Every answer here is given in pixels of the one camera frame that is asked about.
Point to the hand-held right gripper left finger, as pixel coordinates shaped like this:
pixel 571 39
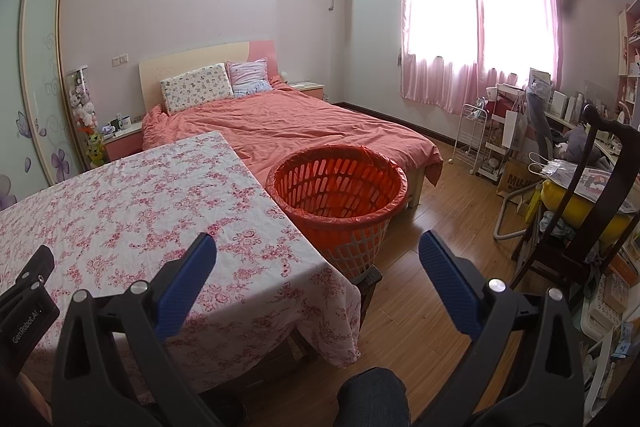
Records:
pixel 185 277

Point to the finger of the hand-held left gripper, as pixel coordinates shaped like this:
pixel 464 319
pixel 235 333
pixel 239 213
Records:
pixel 37 264

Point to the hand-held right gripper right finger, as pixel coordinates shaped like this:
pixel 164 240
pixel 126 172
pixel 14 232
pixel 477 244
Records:
pixel 450 277

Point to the orange plastic laundry basket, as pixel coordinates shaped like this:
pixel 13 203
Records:
pixel 350 249

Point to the pink floral tablecloth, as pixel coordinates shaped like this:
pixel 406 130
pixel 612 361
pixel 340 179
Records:
pixel 175 207

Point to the dark stool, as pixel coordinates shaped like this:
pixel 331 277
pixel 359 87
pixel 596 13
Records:
pixel 367 281

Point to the brown paper bag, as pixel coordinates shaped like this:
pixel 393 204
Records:
pixel 515 181

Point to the green plush toy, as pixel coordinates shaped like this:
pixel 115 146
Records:
pixel 95 148

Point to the white storage trolley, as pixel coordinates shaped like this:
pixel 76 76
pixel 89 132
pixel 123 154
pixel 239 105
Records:
pixel 495 152

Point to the yellow basin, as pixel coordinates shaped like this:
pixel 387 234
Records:
pixel 572 207

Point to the person's leg in jeans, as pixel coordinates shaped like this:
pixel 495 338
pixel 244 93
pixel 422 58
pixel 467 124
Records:
pixel 372 399

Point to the pink nightstand with clutter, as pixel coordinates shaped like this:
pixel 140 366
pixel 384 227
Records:
pixel 121 146

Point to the white plastic crate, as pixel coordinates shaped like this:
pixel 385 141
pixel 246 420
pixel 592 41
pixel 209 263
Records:
pixel 602 314

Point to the white paper bag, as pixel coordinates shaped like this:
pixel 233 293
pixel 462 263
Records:
pixel 514 132

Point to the hanging plush toy organizer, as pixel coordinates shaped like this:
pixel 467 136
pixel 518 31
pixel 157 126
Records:
pixel 81 102

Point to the grey office chair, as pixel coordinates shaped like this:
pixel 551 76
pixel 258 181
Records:
pixel 540 123

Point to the dark wooden chair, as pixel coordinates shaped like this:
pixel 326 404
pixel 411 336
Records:
pixel 612 187

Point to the grey cloth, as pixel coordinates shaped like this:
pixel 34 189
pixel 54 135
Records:
pixel 579 143

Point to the white floral pillow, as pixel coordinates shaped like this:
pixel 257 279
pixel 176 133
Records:
pixel 196 87

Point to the cluttered desk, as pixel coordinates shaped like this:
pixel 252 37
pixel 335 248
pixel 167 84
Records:
pixel 564 122

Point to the salmon duvet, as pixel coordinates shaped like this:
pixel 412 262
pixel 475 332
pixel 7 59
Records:
pixel 300 122

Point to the pink curtain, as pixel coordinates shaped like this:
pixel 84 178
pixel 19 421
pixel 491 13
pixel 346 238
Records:
pixel 542 7
pixel 420 79

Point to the floral wardrobe doors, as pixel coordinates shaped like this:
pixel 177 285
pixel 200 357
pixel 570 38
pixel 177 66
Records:
pixel 42 62

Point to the pink striped pillow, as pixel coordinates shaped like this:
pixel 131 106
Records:
pixel 248 78

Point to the wooden bed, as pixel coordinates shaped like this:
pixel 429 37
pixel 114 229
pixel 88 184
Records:
pixel 195 54

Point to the white tube frame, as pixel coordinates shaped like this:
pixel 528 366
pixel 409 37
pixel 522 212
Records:
pixel 499 219

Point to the white wall socket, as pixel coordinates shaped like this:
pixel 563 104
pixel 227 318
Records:
pixel 120 59

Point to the wall bookshelf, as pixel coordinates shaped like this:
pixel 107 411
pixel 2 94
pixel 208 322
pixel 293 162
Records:
pixel 629 49

